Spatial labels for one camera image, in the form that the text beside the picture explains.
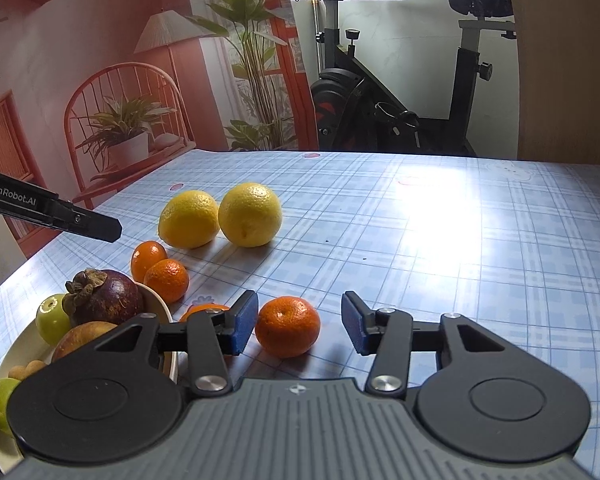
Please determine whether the orange mandarin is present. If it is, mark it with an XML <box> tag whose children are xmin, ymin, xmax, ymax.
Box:
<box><xmin>130</xmin><ymin>240</ymin><xmax>168</xmax><ymax>283</ymax></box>
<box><xmin>254</xmin><ymin>296</ymin><xmax>321</xmax><ymax>360</ymax></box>
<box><xmin>143</xmin><ymin>259</ymin><xmax>189</xmax><ymax>304</ymax></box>
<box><xmin>180</xmin><ymin>304</ymin><xmax>228</xmax><ymax>323</ymax></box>

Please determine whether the orange mandarin front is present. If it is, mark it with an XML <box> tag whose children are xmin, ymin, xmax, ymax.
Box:
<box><xmin>180</xmin><ymin>304</ymin><xmax>228</xmax><ymax>323</ymax></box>

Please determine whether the dark purple mangosteen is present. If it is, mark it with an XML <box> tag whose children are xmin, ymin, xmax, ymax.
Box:
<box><xmin>62</xmin><ymin>268</ymin><xmax>145</xmax><ymax>326</ymax></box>

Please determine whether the green apple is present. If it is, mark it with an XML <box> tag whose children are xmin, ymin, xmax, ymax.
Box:
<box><xmin>34</xmin><ymin>294</ymin><xmax>72</xmax><ymax>347</ymax></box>
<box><xmin>0</xmin><ymin>377</ymin><xmax>20</xmax><ymax>434</ymax></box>

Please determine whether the red apple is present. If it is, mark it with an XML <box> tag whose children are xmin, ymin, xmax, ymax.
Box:
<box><xmin>52</xmin><ymin>321</ymin><xmax>117</xmax><ymax>362</ymax></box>

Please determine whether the brown longan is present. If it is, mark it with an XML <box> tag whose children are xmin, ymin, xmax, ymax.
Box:
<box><xmin>8</xmin><ymin>360</ymin><xmax>46</xmax><ymax>382</ymax></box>

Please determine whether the right yellow lemon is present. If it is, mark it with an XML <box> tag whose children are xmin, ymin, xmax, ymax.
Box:
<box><xmin>219</xmin><ymin>182</ymin><xmax>283</xmax><ymax>248</ymax></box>

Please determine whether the yellow lemon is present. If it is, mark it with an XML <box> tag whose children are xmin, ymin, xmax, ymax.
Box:
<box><xmin>158</xmin><ymin>190</ymin><xmax>220</xmax><ymax>249</ymax></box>
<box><xmin>219</xmin><ymin>182</ymin><xmax>283</xmax><ymax>248</ymax></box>

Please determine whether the left yellow lemon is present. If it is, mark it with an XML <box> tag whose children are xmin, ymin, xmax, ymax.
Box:
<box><xmin>158</xmin><ymin>190</ymin><xmax>220</xmax><ymax>249</ymax></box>

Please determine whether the beige round plate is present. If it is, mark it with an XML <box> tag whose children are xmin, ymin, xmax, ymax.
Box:
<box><xmin>0</xmin><ymin>284</ymin><xmax>173</xmax><ymax>474</ymax></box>

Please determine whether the printed room backdrop poster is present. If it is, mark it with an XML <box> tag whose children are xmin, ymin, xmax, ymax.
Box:
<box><xmin>0</xmin><ymin>0</ymin><xmax>317</xmax><ymax>207</ymax></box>

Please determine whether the blue plaid tablecloth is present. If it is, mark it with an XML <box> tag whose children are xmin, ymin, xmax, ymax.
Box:
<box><xmin>0</xmin><ymin>150</ymin><xmax>600</xmax><ymax>478</ymax></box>

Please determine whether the black exercise bike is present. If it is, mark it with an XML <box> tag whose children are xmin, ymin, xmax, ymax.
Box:
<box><xmin>291</xmin><ymin>0</ymin><xmax>518</xmax><ymax>158</ymax></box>

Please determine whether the wooden wardrobe panel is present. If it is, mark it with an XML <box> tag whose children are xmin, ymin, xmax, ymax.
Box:
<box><xmin>513</xmin><ymin>0</ymin><xmax>600</xmax><ymax>165</ymax></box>

